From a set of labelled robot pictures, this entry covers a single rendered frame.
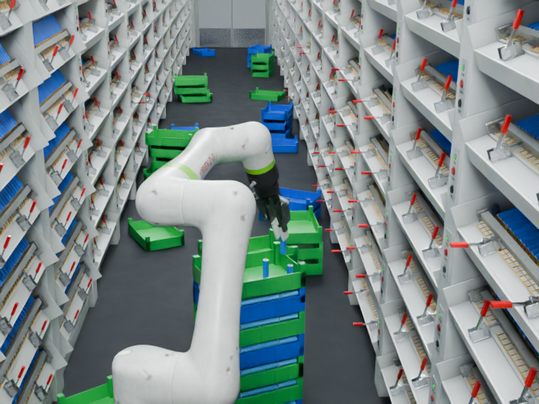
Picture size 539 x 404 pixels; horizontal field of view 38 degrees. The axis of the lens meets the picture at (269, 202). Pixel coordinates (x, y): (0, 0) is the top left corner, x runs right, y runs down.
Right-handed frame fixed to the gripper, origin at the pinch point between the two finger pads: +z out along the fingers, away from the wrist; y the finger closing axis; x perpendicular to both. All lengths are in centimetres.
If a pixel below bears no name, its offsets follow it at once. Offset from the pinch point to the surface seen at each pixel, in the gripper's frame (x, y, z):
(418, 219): 17.1, 38.9, -0.4
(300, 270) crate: -6.3, 9.2, 8.8
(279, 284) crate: -13.3, 5.7, 9.1
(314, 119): 214, -143, 134
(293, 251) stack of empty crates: 14.1, -10.4, 26.3
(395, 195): 28.0, 25.9, 2.6
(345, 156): 108, -48, 64
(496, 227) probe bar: -20, 78, -42
